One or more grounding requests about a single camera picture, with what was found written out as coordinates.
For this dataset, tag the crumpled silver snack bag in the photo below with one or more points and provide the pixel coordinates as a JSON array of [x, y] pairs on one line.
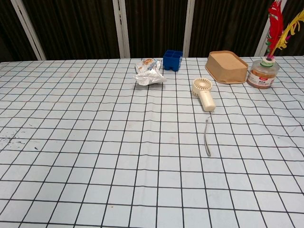
[[149, 73]]

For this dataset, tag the brown cardboard tray box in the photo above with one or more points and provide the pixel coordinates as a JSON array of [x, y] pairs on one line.
[[228, 69]]

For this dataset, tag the clear plastic snack jar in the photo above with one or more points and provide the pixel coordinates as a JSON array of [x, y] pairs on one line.
[[261, 76]]

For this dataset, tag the dark slatted screen panel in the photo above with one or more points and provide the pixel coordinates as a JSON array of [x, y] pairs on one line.
[[225, 23], [71, 28], [154, 26], [9, 28]]

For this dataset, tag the white black-checked tablecloth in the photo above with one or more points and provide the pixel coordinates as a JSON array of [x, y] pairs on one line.
[[95, 142]]

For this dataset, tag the cream handheld fan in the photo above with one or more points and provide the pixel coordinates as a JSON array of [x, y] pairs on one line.
[[206, 99]]

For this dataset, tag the white screen frame post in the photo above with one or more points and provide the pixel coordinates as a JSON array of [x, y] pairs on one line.
[[121, 31], [28, 31], [188, 31], [262, 46]]

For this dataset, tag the blue ice cube tray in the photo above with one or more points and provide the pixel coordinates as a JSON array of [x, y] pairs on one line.
[[173, 60]]

